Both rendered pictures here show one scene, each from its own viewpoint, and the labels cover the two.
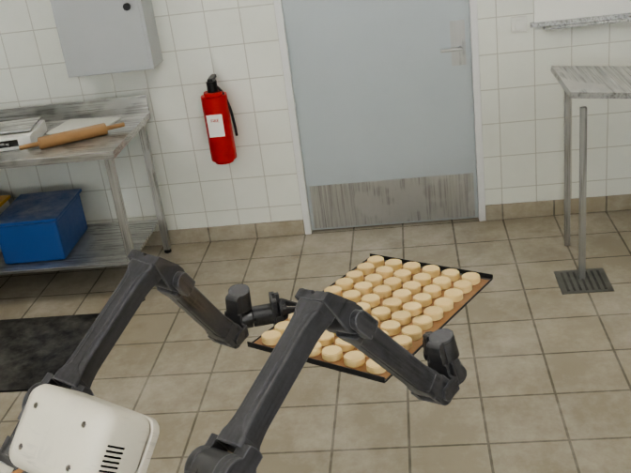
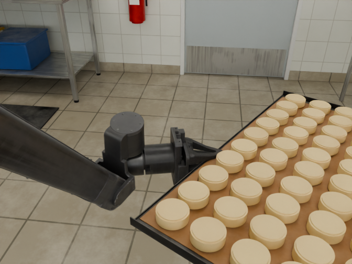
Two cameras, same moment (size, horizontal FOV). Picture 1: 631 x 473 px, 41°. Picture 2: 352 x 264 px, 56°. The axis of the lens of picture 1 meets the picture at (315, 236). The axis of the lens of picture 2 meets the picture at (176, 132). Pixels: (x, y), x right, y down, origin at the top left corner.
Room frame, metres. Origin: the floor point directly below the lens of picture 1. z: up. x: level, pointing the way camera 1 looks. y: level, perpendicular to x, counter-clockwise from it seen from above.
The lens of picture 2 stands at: (1.51, 0.14, 1.38)
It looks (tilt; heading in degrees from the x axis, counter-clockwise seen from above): 33 degrees down; 359
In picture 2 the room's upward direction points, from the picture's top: straight up
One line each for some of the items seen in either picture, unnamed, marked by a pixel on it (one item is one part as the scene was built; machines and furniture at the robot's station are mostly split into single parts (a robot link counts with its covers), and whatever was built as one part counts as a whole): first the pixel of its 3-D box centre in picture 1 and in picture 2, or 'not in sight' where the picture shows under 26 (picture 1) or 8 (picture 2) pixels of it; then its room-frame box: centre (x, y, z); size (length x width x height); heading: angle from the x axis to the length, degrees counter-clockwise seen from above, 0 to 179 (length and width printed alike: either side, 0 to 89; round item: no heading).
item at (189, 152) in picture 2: (291, 312); (199, 160); (2.03, 0.09, 0.98); 0.09 x 0.07 x 0.07; 97
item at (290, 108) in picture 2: (365, 268); (286, 108); (2.22, -0.13, 0.99); 0.05 x 0.05 x 0.02
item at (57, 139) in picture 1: (72, 135); not in sight; (4.41, 1.21, 0.91); 0.56 x 0.06 x 0.06; 111
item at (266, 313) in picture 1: (265, 313); (162, 158); (2.02, 0.16, 0.99); 0.07 x 0.07 x 0.10; 7
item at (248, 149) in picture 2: not in sight; (243, 149); (2.04, 0.00, 1.00); 0.05 x 0.05 x 0.02
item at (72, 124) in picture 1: (84, 125); not in sight; (4.69, 1.21, 0.89); 0.34 x 0.26 x 0.01; 71
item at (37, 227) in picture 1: (42, 226); (20, 48); (4.58, 1.55, 0.36); 0.46 x 0.38 x 0.26; 174
